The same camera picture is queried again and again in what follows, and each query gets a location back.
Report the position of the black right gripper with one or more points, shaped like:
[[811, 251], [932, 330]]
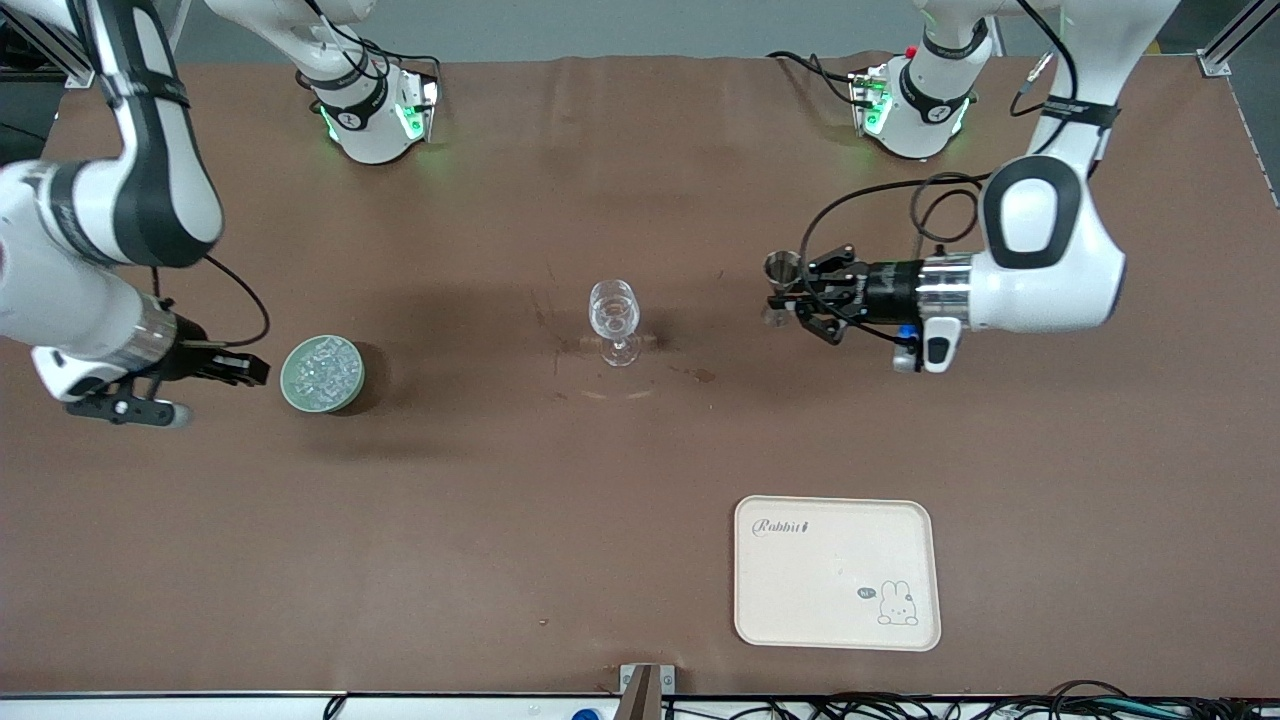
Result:
[[190, 358]]

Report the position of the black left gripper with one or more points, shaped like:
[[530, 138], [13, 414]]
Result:
[[888, 289]]

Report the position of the steel double jigger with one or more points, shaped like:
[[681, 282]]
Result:
[[782, 265]]

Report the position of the clear ice cubes pile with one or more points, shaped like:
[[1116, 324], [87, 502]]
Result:
[[322, 370]]

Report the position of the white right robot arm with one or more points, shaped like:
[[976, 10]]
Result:
[[150, 150]]

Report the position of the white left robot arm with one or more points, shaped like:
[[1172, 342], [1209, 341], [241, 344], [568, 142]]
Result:
[[1050, 280]]

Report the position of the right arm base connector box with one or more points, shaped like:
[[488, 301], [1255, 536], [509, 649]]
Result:
[[420, 105]]

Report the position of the clear wine glass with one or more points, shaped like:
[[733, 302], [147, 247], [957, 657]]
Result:
[[613, 312]]

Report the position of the green ceramic bowl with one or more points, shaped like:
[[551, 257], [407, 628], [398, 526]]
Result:
[[290, 385]]

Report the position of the cream rabbit print tray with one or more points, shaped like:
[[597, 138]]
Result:
[[830, 580]]

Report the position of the brown table cover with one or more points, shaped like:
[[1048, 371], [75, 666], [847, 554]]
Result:
[[500, 500]]

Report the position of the aluminium frame profile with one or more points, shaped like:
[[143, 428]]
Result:
[[1235, 40], [65, 60]]

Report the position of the metal clamp bracket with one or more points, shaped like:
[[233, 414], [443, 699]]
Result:
[[645, 690]]

